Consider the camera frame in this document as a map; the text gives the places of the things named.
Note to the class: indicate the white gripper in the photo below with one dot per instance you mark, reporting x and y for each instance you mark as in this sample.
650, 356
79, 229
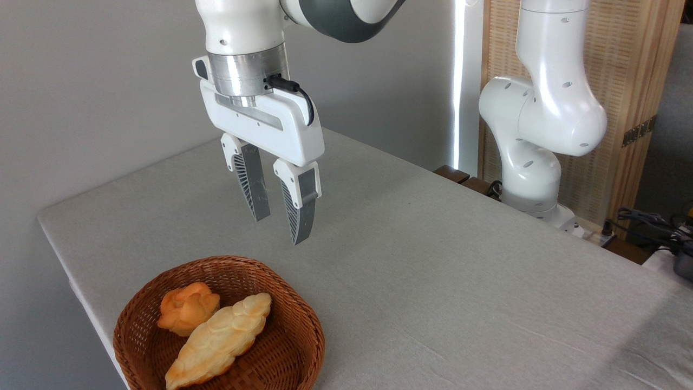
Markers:
281, 127

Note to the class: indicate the round orange bread roll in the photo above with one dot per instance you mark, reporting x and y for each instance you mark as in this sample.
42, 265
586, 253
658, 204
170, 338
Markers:
187, 309

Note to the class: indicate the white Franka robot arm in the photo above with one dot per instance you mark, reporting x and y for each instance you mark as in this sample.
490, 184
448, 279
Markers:
547, 114

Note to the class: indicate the long braided bread loaf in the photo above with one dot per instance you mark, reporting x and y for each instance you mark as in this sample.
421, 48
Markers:
222, 338

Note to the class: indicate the brown wicker basket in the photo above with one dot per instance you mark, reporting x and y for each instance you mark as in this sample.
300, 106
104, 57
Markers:
281, 346

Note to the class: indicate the dark brown wooden block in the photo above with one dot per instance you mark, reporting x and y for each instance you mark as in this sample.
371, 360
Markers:
452, 173
479, 187

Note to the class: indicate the brass screen hinge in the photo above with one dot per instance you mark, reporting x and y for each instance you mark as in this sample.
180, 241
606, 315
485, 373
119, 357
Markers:
639, 131

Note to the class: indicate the wooden slatted folding screen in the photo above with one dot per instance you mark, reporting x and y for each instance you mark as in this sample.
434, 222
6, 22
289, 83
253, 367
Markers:
628, 59

